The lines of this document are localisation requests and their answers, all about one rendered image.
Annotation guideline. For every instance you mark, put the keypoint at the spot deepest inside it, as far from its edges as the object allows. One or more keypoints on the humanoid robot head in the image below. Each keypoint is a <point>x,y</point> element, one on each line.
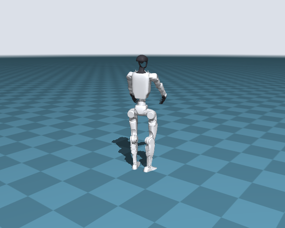
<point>141,59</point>

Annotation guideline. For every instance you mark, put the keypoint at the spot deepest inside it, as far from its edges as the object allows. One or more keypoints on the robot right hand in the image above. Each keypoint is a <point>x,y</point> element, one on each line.
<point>163,99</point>

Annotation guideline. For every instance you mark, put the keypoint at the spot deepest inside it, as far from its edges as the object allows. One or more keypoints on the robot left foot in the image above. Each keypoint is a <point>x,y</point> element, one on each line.
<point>134,167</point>

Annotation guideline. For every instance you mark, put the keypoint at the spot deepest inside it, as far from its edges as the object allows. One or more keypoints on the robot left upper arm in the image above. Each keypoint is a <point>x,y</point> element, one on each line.
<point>129,79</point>

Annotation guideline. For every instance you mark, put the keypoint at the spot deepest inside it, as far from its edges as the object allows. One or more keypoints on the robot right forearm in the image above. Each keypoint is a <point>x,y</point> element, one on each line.
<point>162,91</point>

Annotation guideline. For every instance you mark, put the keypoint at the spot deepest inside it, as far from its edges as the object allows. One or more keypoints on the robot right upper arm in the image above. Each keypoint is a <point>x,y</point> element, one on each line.
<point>154,77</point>

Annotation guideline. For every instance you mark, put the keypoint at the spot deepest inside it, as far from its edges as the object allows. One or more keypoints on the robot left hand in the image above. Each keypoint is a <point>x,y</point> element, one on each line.
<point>134,99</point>

